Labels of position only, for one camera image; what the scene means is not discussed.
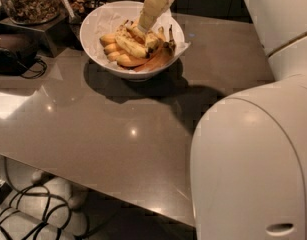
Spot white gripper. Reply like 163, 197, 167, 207
137, 0, 174, 33

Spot spotted yellow banana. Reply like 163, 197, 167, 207
115, 25, 149, 59

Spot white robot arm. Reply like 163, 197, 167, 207
190, 0, 307, 240

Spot spotted banana upper right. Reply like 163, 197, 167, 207
127, 21, 161, 53

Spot orange banana front right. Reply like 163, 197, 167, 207
134, 27, 176, 72

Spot yellow banana bunch left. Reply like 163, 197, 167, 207
99, 33, 147, 68

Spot white ceramic bowl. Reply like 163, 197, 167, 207
80, 1, 189, 82

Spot dark wooden stand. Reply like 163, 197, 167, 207
0, 12, 80, 57

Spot glass jar of nuts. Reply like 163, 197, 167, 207
1, 0, 60, 25

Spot black device with cable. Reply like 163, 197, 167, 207
0, 33, 47, 79

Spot black floor cables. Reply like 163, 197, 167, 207
0, 156, 91, 240

